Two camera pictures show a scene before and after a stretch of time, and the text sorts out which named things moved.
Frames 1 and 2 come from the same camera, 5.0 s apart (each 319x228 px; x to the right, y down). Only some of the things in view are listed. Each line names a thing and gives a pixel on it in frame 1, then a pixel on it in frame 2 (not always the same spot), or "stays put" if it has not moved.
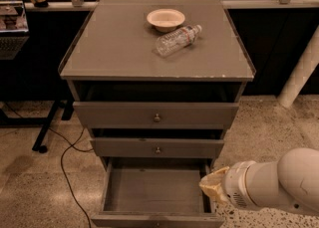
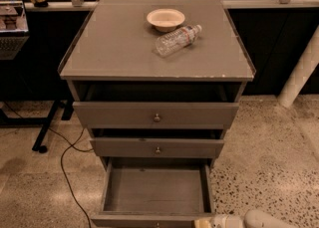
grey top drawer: (153, 114) stays put
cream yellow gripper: (235, 183) to (221, 222)
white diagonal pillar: (302, 71) stays put
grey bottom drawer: (156, 192) stays put
